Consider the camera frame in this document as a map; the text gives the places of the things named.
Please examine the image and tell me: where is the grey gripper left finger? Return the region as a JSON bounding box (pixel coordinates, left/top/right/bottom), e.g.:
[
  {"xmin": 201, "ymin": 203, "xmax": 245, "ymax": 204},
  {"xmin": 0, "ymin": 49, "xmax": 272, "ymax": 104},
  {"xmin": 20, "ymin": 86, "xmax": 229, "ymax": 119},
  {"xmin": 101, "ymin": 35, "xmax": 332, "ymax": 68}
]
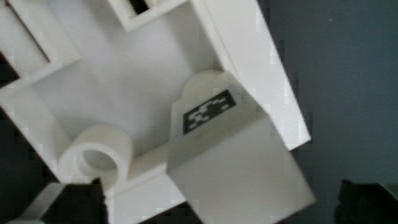
[{"xmin": 2, "ymin": 179, "xmax": 107, "ymax": 224}]

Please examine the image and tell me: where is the white U-shaped fence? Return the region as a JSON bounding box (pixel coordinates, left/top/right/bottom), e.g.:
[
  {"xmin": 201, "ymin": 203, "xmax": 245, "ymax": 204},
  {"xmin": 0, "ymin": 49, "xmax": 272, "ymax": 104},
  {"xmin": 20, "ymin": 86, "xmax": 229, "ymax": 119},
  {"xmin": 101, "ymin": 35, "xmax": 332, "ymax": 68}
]
[{"xmin": 190, "ymin": 0, "xmax": 311, "ymax": 150}]

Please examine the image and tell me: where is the white chair leg with tag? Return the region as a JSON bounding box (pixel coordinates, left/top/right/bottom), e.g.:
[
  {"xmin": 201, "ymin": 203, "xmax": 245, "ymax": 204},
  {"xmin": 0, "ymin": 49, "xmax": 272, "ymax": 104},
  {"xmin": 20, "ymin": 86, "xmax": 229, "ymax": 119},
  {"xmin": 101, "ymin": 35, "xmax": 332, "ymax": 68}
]
[{"xmin": 167, "ymin": 70, "xmax": 315, "ymax": 224}]

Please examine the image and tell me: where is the white chair seat part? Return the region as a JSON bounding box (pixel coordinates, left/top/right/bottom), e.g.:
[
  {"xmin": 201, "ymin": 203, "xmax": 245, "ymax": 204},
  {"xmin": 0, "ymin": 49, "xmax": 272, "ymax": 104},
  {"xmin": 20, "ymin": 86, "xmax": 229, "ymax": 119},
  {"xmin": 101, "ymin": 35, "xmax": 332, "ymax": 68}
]
[{"xmin": 0, "ymin": 0, "xmax": 238, "ymax": 224}]

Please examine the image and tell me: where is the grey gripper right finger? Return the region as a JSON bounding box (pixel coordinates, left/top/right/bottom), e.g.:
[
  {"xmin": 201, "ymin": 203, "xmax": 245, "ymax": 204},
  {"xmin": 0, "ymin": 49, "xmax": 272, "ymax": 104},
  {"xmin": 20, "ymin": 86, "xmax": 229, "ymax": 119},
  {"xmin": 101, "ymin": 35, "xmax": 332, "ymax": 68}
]
[{"xmin": 336, "ymin": 180, "xmax": 398, "ymax": 224}]

